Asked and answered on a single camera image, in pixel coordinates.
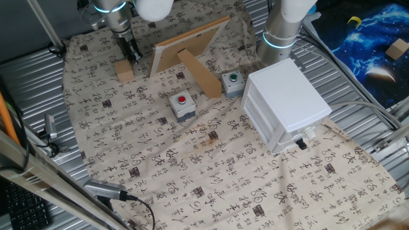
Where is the large silver camera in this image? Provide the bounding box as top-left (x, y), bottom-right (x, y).
top-left (82, 178), bottom-right (129, 203)

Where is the green push button box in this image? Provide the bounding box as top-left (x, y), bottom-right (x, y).
top-left (221, 70), bottom-right (246, 99)

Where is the aluminium corner bracket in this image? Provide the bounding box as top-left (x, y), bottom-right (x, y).
top-left (373, 123), bottom-right (409, 155)

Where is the red push button box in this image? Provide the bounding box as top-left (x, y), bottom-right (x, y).
top-left (168, 90), bottom-right (197, 123)

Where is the metal camera mount clamp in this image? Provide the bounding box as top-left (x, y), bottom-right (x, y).
top-left (35, 127), bottom-right (70, 158)

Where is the beige calligraphy print cloth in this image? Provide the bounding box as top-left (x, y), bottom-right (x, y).
top-left (62, 0), bottom-right (406, 230)

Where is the orange rod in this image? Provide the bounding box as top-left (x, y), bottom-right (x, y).
top-left (0, 91), bottom-right (20, 145)

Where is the wooden block on starry cloth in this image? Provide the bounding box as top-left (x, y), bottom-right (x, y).
top-left (384, 38), bottom-right (409, 61)

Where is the light wooden cube block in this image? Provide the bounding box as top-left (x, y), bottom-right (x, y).
top-left (113, 59), bottom-right (136, 84)

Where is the thick grey cable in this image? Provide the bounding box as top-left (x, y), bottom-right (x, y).
top-left (328, 101), bottom-right (403, 130)

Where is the white metal pole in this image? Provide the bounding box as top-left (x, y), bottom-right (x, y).
top-left (26, 0), bottom-right (65, 52)

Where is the black camera cable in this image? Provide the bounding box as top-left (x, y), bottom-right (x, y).
top-left (125, 194), bottom-right (157, 230)

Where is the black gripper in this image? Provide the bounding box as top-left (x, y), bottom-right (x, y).
top-left (114, 27), bottom-right (144, 65)

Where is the blue galaxy print mat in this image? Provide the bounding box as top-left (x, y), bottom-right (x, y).
top-left (311, 0), bottom-right (409, 110)

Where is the light blue plastic piece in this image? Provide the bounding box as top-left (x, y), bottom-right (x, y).
top-left (305, 3), bottom-right (323, 22)

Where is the white plastic drawer box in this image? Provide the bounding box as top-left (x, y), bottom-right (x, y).
top-left (241, 57), bottom-right (333, 155)

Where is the wooden picture frame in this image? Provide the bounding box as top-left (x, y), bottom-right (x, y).
top-left (149, 15), bottom-right (231, 100)

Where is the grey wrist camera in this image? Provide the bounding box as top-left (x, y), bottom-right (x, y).
top-left (83, 11), bottom-right (107, 31)

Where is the aluminium frame beam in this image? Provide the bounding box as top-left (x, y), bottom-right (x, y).
top-left (0, 128), bottom-right (129, 230)

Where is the black keyboard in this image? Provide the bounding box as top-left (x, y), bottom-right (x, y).
top-left (4, 181), bottom-right (52, 230)

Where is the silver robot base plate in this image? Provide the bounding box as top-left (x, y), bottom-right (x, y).
top-left (288, 50), bottom-right (307, 72)

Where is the small silver camera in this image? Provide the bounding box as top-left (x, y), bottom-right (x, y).
top-left (43, 113), bottom-right (59, 141)

